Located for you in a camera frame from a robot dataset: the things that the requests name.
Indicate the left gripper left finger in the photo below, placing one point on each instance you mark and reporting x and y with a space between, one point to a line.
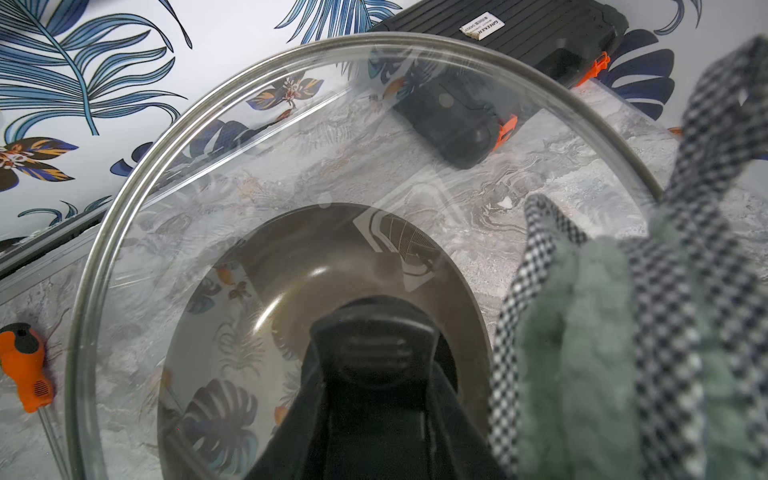
298 449

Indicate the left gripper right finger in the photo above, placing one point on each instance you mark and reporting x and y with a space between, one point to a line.
456 450

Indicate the green checkered cloth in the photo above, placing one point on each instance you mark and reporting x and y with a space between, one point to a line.
644 358

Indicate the glass pot lid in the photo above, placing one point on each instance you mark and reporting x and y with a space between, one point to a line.
446 135

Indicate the black tool case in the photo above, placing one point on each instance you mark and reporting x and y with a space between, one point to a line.
568 40

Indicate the frying pan cream handle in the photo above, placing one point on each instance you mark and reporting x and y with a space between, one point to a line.
233 367

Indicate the orange handled screwdriver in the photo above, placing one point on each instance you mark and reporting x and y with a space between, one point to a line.
23 357

